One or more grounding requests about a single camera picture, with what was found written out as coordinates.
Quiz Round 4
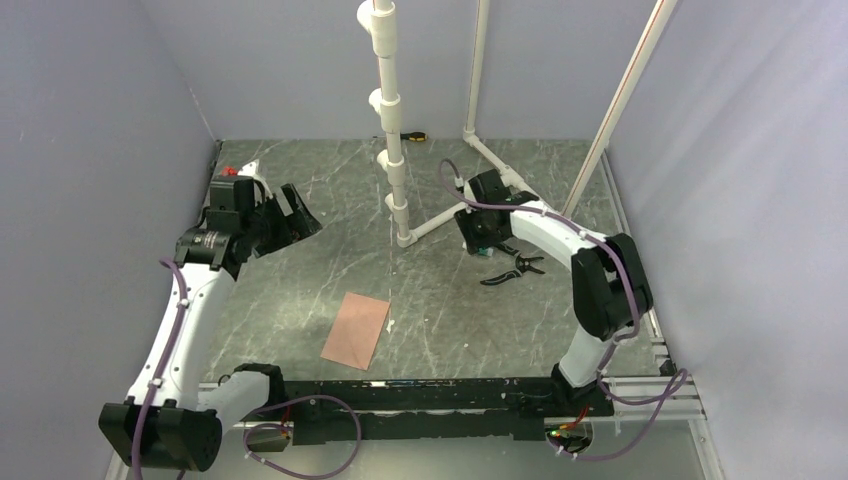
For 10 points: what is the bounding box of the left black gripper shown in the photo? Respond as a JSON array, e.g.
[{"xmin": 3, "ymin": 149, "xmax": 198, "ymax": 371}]
[{"xmin": 241, "ymin": 183, "xmax": 321, "ymax": 258}]

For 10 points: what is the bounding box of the pink brown envelope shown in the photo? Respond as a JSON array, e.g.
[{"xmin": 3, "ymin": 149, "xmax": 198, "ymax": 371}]
[{"xmin": 320, "ymin": 292, "xmax": 390, "ymax": 371}]

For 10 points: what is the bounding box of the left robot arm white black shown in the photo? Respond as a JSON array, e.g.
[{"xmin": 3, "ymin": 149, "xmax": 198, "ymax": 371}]
[{"xmin": 98, "ymin": 173, "xmax": 322, "ymax": 479}]

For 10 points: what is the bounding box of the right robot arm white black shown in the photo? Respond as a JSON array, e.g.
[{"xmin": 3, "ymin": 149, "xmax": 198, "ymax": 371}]
[{"xmin": 446, "ymin": 170, "xmax": 654, "ymax": 415}]

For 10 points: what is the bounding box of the small yellow black object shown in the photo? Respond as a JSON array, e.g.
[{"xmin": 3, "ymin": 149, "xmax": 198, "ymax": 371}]
[{"xmin": 400, "ymin": 131, "xmax": 428, "ymax": 142}]

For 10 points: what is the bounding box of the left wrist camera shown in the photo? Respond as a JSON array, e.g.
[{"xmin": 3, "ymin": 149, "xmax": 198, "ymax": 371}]
[{"xmin": 219, "ymin": 160, "xmax": 270, "ymax": 190}]

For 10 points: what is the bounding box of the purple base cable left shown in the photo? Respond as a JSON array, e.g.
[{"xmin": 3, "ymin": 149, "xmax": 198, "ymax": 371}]
[{"xmin": 242, "ymin": 394, "xmax": 362, "ymax": 480}]

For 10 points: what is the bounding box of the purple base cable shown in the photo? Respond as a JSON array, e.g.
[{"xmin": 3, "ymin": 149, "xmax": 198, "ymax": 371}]
[
  {"xmin": 544, "ymin": 367, "xmax": 690, "ymax": 464},
  {"xmin": 242, "ymin": 394, "xmax": 362, "ymax": 480}
]

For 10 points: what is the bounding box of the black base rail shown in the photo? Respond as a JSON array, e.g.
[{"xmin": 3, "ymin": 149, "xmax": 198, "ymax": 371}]
[{"xmin": 244, "ymin": 377, "xmax": 614, "ymax": 446}]

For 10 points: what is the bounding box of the white PVC pipe frame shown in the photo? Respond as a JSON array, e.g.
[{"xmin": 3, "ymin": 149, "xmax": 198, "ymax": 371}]
[{"xmin": 356, "ymin": 0, "xmax": 677, "ymax": 248}]

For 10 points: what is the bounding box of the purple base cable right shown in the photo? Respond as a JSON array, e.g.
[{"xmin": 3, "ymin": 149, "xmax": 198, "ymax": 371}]
[{"xmin": 544, "ymin": 367, "xmax": 690, "ymax": 464}]

